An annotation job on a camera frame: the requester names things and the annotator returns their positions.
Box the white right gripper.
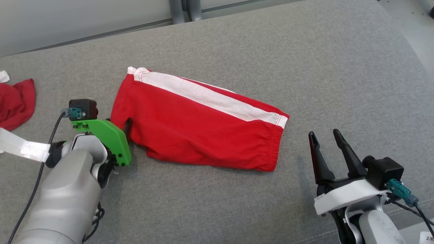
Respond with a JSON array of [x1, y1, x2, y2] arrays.
[[309, 129, 390, 216]]

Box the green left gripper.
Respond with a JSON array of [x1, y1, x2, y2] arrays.
[[72, 117, 133, 166]]

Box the red shorts with white stripe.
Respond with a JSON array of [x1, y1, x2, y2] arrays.
[[111, 66, 290, 172]]

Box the red jersey with number 23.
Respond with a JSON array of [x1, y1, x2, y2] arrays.
[[0, 70, 36, 131]]

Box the white tape tag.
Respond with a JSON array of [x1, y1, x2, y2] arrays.
[[0, 128, 51, 162]]

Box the black left cable teal plug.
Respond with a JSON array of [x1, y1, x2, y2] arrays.
[[7, 108, 84, 244]]

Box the black cable teal plug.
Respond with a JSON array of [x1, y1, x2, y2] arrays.
[[387, 179, 434, 234], [7, 108, 84, 244]]

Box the black right cable teal plug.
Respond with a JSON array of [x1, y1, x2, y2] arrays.
[[387, 179, 434, 234]]

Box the black cable bundle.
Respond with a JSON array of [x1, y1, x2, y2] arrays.
[[82, 202, 105, 243]]

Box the grey partition post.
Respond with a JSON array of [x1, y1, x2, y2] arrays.
[[170, 0, 203, 24]]

